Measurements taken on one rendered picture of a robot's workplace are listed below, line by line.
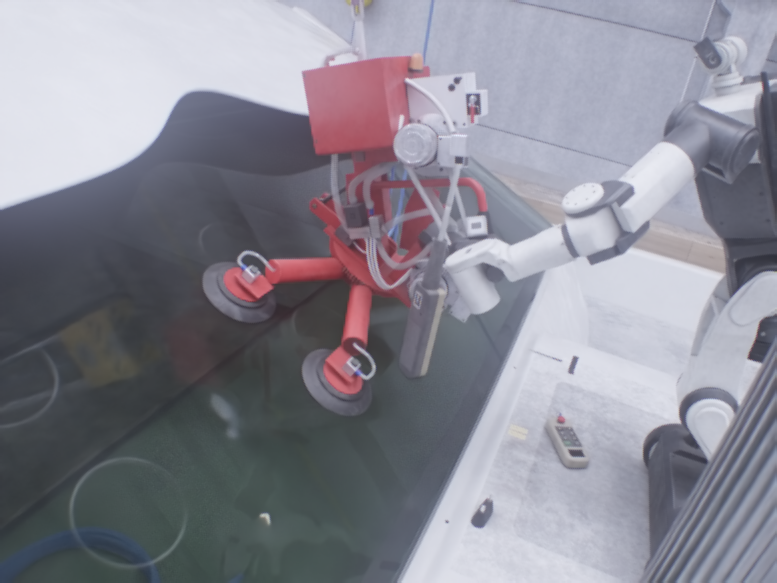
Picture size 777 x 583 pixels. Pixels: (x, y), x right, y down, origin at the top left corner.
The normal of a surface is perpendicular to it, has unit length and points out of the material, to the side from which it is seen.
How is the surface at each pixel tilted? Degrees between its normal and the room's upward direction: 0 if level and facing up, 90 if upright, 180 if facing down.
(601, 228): 73
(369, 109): 90
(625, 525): 0
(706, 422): 90
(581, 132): 90
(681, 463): 0
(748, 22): 90
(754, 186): 112
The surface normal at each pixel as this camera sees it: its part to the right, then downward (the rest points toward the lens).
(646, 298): -0.41, 0.35
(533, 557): 0.18, -0.87
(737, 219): -0.64, 0.57
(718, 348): -0.26, 0.73
